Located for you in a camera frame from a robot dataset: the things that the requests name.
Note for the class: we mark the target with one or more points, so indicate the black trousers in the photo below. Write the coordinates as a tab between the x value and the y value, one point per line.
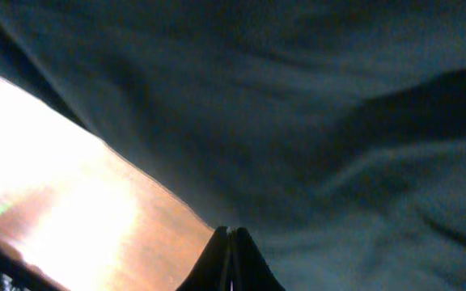
334	131

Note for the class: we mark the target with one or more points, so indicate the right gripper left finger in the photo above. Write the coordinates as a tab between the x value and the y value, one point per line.
211	272

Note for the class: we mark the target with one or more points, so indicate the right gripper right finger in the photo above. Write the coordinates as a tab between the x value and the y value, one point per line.
249	270

